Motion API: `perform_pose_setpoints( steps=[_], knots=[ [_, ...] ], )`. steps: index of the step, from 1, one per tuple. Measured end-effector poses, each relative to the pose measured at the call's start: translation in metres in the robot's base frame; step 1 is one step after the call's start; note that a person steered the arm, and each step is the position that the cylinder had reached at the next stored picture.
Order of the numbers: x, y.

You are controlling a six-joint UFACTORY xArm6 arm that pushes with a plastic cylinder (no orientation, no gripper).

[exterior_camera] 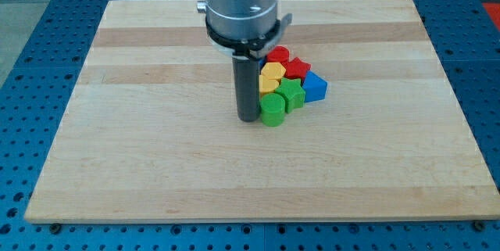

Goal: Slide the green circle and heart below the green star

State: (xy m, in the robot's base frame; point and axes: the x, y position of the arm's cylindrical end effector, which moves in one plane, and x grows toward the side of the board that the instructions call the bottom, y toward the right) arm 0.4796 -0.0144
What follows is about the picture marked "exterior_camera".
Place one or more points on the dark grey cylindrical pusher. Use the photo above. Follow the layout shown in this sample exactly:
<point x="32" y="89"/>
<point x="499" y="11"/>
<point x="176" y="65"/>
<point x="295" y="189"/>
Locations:
<point x="246" y="82"/>

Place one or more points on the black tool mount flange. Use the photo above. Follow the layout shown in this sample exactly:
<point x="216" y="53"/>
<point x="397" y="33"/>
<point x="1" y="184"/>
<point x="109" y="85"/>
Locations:
<point x="253" y="49"/>

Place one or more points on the green cylinder block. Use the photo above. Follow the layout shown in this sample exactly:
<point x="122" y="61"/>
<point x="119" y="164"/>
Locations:
<point x="272" y="110"/>

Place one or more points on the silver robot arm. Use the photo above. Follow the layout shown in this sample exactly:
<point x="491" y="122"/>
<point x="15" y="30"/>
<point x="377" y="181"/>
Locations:
<point x="246" y="31"/>

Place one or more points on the yellow heart block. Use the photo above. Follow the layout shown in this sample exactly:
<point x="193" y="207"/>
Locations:
<point x="267" y="85"/>

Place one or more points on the green star block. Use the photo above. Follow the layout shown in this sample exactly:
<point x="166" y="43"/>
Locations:
<point x="292" y="92"/>

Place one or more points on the red star block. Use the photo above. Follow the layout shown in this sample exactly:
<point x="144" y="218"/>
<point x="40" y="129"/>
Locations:
<point x="296" y="69"/>

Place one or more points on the blue block behind pusher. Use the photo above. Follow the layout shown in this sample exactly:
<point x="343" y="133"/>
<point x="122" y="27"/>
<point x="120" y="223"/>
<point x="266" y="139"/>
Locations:
<point x="262" y="62"/>

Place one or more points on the yellow hexagon block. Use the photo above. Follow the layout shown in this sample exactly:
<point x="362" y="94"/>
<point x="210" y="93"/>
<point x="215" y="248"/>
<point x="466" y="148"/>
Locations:
<point x="273" y="71"/>

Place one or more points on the red cylinder block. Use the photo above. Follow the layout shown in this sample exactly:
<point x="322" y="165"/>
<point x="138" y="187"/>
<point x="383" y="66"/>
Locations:
<point x="280" y="54"/>

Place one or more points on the blue triangle block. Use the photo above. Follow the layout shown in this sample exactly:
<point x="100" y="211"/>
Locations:
<point x="315" y="87"/>

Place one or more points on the wooden board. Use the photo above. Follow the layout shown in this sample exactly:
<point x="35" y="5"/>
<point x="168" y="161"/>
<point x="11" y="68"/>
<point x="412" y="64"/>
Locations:
<point x="150" y="134"/>

